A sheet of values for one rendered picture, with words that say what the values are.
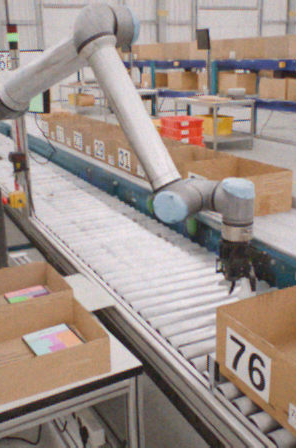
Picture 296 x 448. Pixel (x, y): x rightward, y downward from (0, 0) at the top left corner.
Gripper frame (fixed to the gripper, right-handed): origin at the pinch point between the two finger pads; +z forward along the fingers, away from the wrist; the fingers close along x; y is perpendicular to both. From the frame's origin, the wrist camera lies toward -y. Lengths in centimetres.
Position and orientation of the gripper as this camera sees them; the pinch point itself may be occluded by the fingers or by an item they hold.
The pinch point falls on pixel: (241, 299)
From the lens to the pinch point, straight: 167.8
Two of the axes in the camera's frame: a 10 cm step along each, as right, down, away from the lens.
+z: 0.3, 9.6, 2.9
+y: -9.0, 1.5, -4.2
